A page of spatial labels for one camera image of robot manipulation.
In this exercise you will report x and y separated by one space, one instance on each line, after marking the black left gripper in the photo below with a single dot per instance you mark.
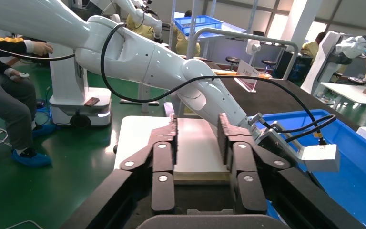
277 148

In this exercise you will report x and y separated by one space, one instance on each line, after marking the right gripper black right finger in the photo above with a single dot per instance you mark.
243 158

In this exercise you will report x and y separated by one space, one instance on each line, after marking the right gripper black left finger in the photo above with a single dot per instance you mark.
162 158

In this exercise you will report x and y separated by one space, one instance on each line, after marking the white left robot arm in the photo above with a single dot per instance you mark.
138 60

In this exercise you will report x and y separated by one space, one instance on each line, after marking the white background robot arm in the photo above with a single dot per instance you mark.
138 14

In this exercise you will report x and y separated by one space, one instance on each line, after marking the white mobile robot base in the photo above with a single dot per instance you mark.
63 79

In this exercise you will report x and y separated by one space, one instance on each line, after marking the black table mat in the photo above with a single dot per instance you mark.
274 101

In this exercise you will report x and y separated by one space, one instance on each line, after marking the acrylic sign with red print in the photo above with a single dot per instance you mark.
247 75

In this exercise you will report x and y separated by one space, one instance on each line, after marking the round black stool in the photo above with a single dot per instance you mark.
232 59
356 80
268 62

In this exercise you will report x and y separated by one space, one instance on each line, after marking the blue plastic bin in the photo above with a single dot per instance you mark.
359 177

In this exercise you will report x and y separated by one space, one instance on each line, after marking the short wooden edge strip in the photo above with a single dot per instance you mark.
225 72

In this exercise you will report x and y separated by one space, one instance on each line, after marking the white background table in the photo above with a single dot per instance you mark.
347 91

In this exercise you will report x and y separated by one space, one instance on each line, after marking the small brown flat item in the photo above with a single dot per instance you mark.
92 101

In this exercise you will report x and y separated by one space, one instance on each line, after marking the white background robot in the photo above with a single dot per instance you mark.
322 63

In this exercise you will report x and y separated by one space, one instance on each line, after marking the blue bin on shelf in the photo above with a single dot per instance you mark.
198 23

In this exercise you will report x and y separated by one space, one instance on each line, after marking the seated operator in dark clothes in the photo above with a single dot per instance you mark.
6 94

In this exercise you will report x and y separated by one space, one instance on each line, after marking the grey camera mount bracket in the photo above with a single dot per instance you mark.
284 134

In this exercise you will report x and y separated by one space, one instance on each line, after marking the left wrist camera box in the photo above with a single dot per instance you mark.
320 158

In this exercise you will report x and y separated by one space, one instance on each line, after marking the grey tube guard rail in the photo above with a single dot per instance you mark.
233 31

